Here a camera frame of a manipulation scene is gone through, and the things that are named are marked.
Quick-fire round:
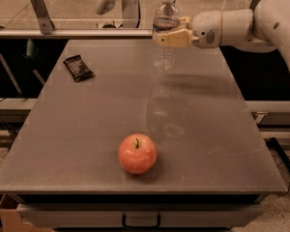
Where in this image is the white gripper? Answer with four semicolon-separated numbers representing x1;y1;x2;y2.
156;9;253;48

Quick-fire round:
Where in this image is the clear plastic water bottle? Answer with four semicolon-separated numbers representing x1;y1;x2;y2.
153;0;180;72

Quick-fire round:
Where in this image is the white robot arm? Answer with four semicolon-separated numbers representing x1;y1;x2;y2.
192;0;290;72

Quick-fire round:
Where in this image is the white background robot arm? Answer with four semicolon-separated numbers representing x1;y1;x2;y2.
96;0;193;47

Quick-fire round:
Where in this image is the red apple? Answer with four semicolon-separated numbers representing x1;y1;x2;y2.
118;133;158;174

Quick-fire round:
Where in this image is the black snack bar wrapper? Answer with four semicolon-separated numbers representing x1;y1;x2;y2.
64;55;95;82

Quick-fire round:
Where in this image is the cardboard box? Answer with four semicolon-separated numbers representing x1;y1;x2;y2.
0;195;52;232

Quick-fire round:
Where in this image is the metal rail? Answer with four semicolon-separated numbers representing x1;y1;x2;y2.
0;28;152;40

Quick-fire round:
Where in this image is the left metal bracket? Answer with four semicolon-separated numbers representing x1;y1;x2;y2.
30;0;54;35

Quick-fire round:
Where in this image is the grey drawer with handle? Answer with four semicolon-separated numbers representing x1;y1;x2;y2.
16;204;262;229

